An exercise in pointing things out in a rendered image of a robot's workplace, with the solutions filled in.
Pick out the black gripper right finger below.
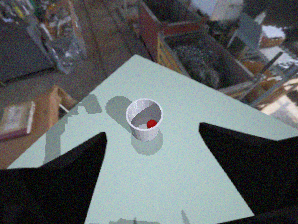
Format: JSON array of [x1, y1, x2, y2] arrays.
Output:
[[199, 122, 298, 216]]

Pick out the red ball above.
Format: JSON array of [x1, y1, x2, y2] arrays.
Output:
[[147, 120, 157, 129]]

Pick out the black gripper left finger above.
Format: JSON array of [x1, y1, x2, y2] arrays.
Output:
[[0, 132, 107, 224]]

